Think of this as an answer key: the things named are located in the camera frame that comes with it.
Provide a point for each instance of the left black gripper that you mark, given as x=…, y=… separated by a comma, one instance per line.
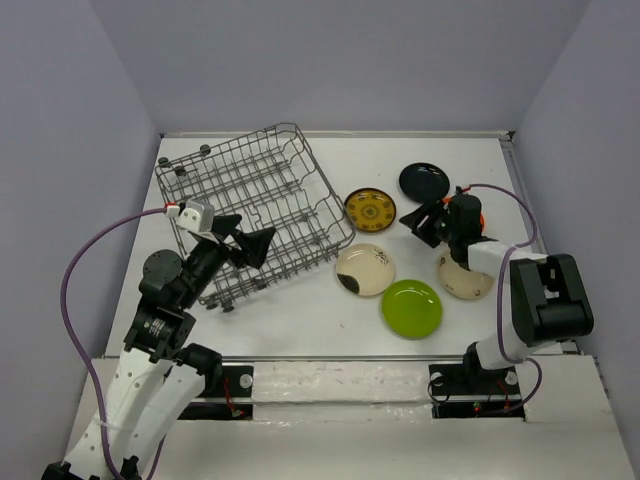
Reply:
x=255, y=244

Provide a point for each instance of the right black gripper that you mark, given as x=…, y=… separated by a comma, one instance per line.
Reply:
x=423, y=231

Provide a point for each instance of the yellow brown patterned plate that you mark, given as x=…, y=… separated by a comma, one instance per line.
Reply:
x=370, y=210

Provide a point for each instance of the cream plate with small marks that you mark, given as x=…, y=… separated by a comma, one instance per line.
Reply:
x=461, y=283

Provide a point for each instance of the cream plate with black blossoms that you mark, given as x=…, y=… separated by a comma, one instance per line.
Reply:
x=365, y=269

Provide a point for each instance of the lime green plate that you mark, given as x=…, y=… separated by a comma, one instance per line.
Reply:
x=411, y=309

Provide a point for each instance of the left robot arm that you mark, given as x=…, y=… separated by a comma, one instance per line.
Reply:
x=159, y=372

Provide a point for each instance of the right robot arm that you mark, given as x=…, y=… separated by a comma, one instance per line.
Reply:
x=541, y=299

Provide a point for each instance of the white front board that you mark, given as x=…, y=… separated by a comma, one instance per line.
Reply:
x=567, y=431

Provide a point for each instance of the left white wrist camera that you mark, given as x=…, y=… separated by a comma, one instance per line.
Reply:
x=196, y=217

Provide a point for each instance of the grey wire dish rack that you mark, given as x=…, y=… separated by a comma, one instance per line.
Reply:
x=272, y=179

